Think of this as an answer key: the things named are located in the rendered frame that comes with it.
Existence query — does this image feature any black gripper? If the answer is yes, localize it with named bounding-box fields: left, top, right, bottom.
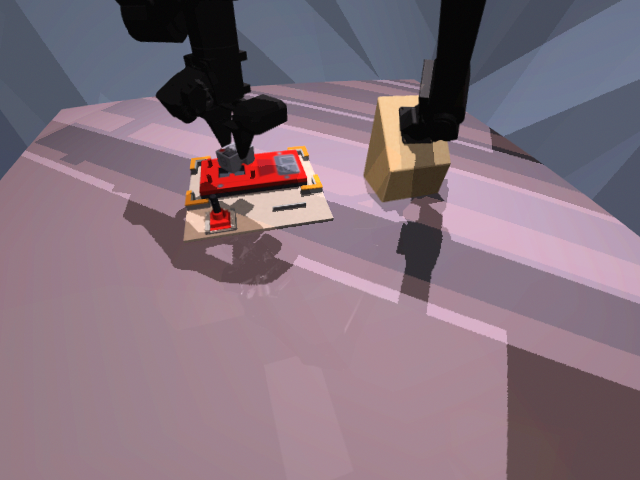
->
left=186, top=42, right=288, bottom=160

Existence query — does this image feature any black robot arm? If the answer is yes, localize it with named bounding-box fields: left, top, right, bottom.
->
left=115, top=0, right=486, bottom=144

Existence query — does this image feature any white box with black markings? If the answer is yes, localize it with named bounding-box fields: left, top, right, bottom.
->
left=215, top=142, right=255, bottom=174

